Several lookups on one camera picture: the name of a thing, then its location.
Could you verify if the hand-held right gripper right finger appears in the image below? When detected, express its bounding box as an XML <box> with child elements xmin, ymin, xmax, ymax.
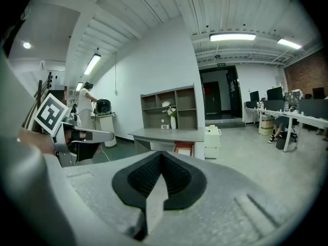
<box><xmin>143</xmin><ymin>151</ymin><xmax>298</xmax><ymax>246</ymax></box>

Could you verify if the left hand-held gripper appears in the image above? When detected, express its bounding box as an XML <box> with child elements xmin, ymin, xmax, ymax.
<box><xmin>33</xmin><ymin>93</ymin><xmax>115</xmax><ymax>168</ymax></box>

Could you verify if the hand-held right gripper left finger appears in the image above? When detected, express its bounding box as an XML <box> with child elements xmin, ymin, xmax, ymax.
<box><xmin>64</xmin><ymin>151</ymin><xmax>162</xmax><ymax>246</ymax></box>

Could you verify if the wooden desk drawer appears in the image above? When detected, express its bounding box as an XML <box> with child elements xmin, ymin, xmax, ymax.
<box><xmin>173</xmin><ymin>141</ymin><xmax>195</xmax><ymax>158</ymax></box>

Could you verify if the person's left forearm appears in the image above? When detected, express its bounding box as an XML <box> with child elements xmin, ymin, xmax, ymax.
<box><xmin>17</xmin><ymin>129</ymin><xmax>56</xmax><ymax>155</ymax></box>

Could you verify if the white rounded cabinet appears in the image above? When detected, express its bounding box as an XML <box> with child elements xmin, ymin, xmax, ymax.
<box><xmin>94</xmin><ymin>113</ymin><xmax>117</xmax><ymax>148</ymax></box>

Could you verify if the black round appliance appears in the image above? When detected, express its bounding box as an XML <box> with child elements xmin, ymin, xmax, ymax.
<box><xmin>93</xmin><ymin>98</ymin><xmax>111</xmax><ymax>116</ymax></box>

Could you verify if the grey wooden desk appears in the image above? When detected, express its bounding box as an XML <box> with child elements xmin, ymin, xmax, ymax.
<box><xmin>128</xmin><ymin>127</ymin><xmax>206</xmax><ymax>161</ymax></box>

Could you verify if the white artificial flower bouquet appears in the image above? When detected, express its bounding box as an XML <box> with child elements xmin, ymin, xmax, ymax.
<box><xmin>162</xmin><ymin>106</ymin><xmax>177</xmax><ymax>117</ymax></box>

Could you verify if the stack of cardboard boxes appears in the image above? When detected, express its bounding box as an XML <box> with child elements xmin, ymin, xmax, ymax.
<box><xmin>258</xmin><ymin>115</ymin><xmax>276</xmax><ymax>136</ymax></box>

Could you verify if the grey wooden hutch shelf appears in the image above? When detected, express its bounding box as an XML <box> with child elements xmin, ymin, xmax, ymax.
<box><xmin>140</xmin><ymin>85</ymin><xmax>198</xmax><ymax>131</ymax></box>

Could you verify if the dark wooden door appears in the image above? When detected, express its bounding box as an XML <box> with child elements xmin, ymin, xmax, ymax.
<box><xmin>204</xmin><ymin>80</ymin><xmax>222</xmax><ymax>115</ymax></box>

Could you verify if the grey desk partition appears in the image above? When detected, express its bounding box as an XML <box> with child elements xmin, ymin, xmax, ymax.
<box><xmin>263</xmin><ymin>100</ymin><xmax>285</xmax><ymax>112</ymax></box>
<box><xmin>298</xmin><ymin>98</ymin><xmax>328</xmax><ymax>119</ymax></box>

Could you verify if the long white office desk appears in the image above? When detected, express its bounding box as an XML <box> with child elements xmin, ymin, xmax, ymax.
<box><xmin>243</xmin><ymin>106</ymin><xmax>328</xmax><ymax>152</ymax></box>

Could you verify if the laptop with stickers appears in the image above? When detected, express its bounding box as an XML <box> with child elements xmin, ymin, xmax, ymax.
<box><xmin>283</xmin><ymin>91</ymin><xmax>300</xmax><ymax>104</ymax></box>

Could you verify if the white pedestal cabinet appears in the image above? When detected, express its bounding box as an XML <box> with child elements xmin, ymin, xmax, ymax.
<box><xmin>204</xmin><ymin>126</ymin><xmax>221</xmax><ymax>160</ymax></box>

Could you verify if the black door frame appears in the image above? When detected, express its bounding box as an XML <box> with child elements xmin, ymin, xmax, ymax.
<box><xmin>199</xmin><ymin>65</ymin><xmax>243</xmax><ymax>121</ymax></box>

